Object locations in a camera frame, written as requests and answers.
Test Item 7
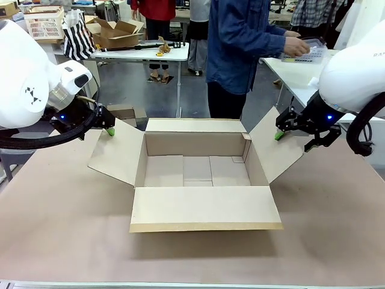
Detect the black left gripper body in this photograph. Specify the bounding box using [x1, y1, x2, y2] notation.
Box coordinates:
[50, 96, 99, 134]

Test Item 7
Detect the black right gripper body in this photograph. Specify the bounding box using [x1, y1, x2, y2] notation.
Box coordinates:
[300, 92, 347, 134]

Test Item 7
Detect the clear plastic compartment case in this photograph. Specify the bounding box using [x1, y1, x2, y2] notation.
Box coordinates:
[279, 36, 328, 66]

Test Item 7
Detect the large cardboard packing box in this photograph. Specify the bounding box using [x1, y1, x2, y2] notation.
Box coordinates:
[87, 105, 304, 234]

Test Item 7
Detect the person right forearm blue sleeve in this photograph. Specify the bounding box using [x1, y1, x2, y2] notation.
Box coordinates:
[248, 19, 289, 46]

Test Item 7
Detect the small closed cardboard box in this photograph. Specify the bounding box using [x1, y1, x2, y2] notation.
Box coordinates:
[106, 104, 148, 128]

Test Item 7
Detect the open brown cardboard box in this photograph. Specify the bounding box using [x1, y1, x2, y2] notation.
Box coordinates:
[89, 17, 146, 51]

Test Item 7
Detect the person right hand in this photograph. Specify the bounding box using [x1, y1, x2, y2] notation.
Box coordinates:
[283, 36, 311, 58]

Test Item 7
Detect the white table with grey legs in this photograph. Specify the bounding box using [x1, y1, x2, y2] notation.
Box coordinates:
[260, 49, 385, 123]

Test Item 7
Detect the grey stool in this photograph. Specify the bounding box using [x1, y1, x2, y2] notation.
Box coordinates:
[0, 147, 35, 182]

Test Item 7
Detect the white table with centre leg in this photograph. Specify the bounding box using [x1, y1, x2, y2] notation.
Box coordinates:
[90, 42, 191, 120]

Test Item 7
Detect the black white striped bag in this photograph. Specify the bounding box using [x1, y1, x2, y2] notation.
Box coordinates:
[62, 10, 97, 61]

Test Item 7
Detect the white plastic basket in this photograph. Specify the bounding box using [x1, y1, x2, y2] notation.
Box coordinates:
[23, 10, 66, 42]

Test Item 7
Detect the brown paper figure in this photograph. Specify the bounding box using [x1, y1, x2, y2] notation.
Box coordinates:
[158, 36, 173, 54]

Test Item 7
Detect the person in blue denim shirt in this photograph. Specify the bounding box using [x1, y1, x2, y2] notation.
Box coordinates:
[206, 0, 288, 120]

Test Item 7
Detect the white hanging garment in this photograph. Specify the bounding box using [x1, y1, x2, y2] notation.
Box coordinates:
[333, 0, 385, 51]

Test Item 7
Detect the person in plaid shirt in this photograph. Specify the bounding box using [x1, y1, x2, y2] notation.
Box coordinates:
[290, 0, 337, 28]

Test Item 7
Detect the person in red top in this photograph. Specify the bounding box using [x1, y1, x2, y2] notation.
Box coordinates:
[131, 0, 177, 84]

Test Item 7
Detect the person in white top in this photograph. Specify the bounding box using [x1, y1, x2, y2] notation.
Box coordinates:
[188, 0, 212, 76]

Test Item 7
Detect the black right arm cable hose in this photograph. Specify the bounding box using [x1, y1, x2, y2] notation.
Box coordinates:
[345, 90, 385, 157]

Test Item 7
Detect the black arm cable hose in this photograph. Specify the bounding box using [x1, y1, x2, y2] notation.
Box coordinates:
[0, 96, 100, 151]
[345, 90, 385, 157]

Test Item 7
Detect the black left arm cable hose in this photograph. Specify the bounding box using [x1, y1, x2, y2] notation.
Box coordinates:
[0, 96, 100, 151]

